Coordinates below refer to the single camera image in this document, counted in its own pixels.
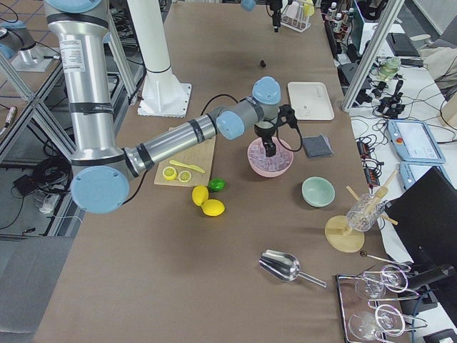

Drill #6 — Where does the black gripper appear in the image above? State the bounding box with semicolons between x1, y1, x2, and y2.
266;0;282;33
254;121;276;157

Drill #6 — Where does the pink plastic cup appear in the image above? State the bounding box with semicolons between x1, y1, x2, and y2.
283;1;300;19

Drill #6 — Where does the pink bowl of ice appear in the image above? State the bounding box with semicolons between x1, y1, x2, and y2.
247;137;294;178

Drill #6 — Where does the yellow plastic cup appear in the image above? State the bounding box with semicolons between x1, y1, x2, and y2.
303;0;315;17

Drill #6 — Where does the wooden cup tree stand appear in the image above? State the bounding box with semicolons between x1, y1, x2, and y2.
325;170;398;253

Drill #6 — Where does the steel ice scoop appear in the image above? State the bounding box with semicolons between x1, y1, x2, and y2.
258;249;327;288

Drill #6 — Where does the grey folded cloth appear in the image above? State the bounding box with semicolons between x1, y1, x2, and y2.
302;134;333;159

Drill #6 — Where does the cream rabbit serving tray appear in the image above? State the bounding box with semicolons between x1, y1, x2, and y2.
287;81;334;121

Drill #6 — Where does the green lime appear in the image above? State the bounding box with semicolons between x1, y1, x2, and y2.
208;178;226;193

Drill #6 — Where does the mint green bowl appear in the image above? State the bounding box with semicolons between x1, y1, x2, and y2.
301;177;336;208

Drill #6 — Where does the bamboo cutting board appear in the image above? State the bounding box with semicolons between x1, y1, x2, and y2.
154;136;216;187

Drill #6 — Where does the yellow plastic knife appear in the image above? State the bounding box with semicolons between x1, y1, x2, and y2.
169;159;206;174

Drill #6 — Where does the yellow lemon front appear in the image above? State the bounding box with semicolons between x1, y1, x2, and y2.
201;199;226;217

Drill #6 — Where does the yellow lemon near lime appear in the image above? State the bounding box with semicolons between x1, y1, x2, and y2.
191;185;209;207

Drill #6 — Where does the lemon slice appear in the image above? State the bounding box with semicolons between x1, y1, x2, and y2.
162;166;178;181
178;170;192;183

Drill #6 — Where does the clear textured glass mug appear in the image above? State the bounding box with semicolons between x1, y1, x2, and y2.
346;194;386;232

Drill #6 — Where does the long bar spoon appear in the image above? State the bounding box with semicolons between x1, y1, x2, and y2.
359;250;408;265

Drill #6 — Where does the blue teach pendant near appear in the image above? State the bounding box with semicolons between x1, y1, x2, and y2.
399;161;443;190

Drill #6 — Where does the blue teach pendant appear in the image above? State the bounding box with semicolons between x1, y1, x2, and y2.
399;161;443;190
387;119;446;164

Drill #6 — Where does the blue teach pendant far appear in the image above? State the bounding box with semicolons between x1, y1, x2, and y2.
387;119;446;164

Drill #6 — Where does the black monitor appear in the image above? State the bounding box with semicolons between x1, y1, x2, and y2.
386;166;456;267

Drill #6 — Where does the wine glass upper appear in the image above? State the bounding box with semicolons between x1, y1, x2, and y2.
354;264;408;299

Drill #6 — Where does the wine glass lower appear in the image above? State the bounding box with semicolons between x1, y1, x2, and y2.
348;304;406;342

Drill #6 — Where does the white wire cup rack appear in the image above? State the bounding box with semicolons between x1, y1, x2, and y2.
281;0;311;33

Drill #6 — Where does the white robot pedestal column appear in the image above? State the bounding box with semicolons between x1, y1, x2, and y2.
128;0;191;118

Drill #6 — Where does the aluminium frame post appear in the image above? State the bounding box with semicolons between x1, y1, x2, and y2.
341;0;404;113

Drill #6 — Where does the wire wine glass rack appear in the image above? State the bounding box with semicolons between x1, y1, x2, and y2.
336;264;428;342

